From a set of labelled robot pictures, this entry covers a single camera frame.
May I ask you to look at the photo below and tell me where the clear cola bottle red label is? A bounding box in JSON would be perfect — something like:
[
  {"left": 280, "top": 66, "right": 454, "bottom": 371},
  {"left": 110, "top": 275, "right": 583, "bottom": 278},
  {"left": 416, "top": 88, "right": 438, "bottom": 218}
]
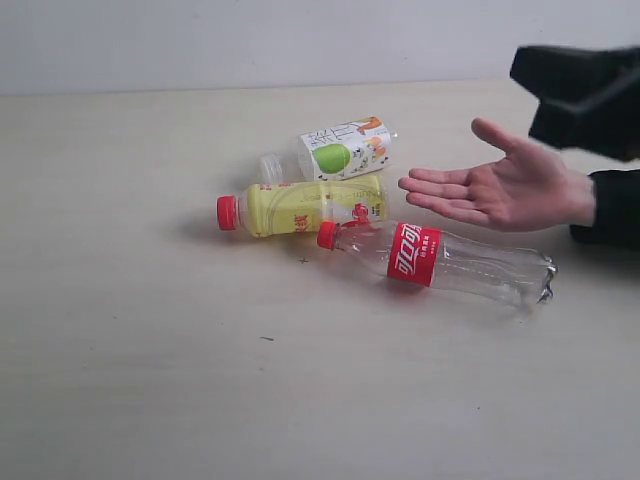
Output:
[{"left": 317, "top": 220, "right": 558, "bottom": 309}]

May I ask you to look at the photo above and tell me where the yellow juice bottle red cap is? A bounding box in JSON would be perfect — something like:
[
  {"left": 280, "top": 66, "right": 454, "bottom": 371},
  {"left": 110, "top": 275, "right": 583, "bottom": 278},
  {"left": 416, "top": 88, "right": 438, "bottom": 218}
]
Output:
[{"left": 217, "top": 174, "right": 389, "bottom": 238}]

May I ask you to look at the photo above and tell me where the black sleeved forearm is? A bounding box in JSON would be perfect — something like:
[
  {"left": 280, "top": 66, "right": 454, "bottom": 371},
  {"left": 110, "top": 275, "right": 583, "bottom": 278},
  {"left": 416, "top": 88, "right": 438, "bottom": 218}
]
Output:
[{"left": 569, "top": 169, "right": 639, "bottom": 251}]

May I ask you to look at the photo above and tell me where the clear tea bottle apple label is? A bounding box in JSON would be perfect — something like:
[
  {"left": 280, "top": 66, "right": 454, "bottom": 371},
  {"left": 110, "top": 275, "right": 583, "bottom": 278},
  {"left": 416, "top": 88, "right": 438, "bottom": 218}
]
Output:
[{"left": 258, "top": 116, "right": 398, "bottom": 184}]

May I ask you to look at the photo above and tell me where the person's open bare hand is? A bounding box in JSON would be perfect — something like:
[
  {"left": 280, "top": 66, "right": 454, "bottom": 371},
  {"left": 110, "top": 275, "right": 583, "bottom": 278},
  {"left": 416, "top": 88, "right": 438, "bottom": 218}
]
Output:
[{"left": 398, "top": 118, "right": 596, "bottom": 232}]

